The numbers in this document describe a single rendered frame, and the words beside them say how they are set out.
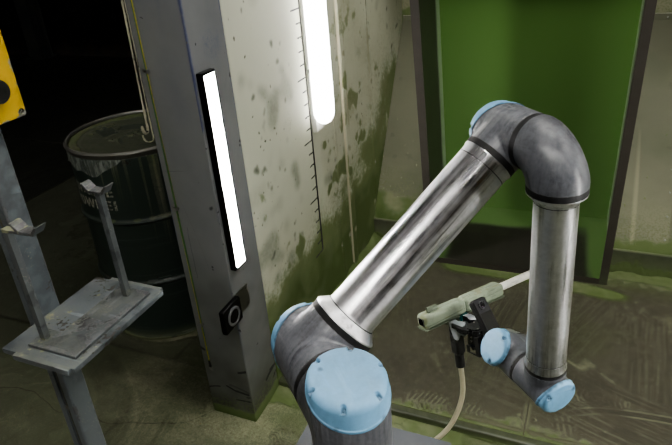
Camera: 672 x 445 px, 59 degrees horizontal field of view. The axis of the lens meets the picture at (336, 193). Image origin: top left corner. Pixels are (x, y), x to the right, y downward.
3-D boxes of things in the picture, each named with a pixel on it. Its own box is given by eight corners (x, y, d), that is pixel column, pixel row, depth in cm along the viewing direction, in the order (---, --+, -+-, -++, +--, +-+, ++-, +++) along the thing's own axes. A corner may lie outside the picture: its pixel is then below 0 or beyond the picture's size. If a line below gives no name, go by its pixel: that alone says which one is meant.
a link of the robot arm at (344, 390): (331, 494, 103) (322, 419, 96) (297, 425, 117) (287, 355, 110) (408, 460, 108) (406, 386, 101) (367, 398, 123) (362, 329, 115)
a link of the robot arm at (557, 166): (610, 125, 105) (581, 406, 135) (560, 107, 116) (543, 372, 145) (558, 140, 101) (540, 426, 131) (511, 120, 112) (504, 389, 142)
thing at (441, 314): (435, 384, 175) (424, 313, 170) (424, 378, 179) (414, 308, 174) (549, 326, 197) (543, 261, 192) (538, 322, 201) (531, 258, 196)
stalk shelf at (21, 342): (98, 280, 164) (96, 276, 164) (164, 294, 156) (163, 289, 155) (3, 353, 139) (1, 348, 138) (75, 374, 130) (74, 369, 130)
